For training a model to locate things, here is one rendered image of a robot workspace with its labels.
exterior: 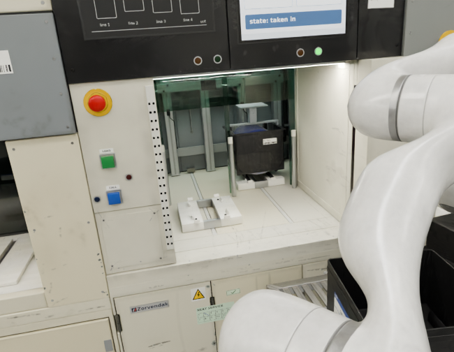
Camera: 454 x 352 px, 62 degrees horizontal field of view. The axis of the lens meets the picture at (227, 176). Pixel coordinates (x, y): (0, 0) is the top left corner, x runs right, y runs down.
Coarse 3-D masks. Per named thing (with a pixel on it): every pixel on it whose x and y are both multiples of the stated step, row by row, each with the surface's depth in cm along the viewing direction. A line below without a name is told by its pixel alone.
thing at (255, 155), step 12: (240, 108) 159; (252, 108) 163; (252, 120) 165; (276, 120) 168; (252, 132) 157; (264, 132) 158; (276, 132) 159; (240, 144) 158; (252, 144) 159; (264, 144) 160; (276, 144) 161; (240, 156) 160; (252, 156) 161; (264, 156) 162; (276, 156) 163; (240, 168) 161; (252, 168) 162; (264, 168) 163; (276, 168) 164
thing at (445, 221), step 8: (440, 216) 111; (448, 216) 111; (432, 224) 108; (440, 224) 106; (448, 224) 106; (432, 232) 109; (440, 232) 106; (448, 232) 103; (432, 240) 109; (440, 240) 107; (448, 240) 104; (424, 248) 113; (432, 248) 110; (440, 248) 107; (448, 248) 104; (448, 256) 105
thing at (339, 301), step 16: (432, 256) 97; (336, 272) 97; (432, 272) 97; (448, 272) 91; (336, 288) 90; (352, 288) 99; (432, 288) 98; (448, 288) 91; (336, 304) 91; (352, 304) 80; (432, 304) 99; (448, 304) 92; (432, 320) 94; (448, 320) 92; (432, 336) 71; (448, 336) 71
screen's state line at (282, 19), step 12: (300, 12) 96; (312, 12) 97; (324, 12) 97; (336, 12) 98; (252, 24) 95; (264, 24) 95; (276, 24) 96; (288, 24) 96; (300, 24) 97; (312, 24) 98
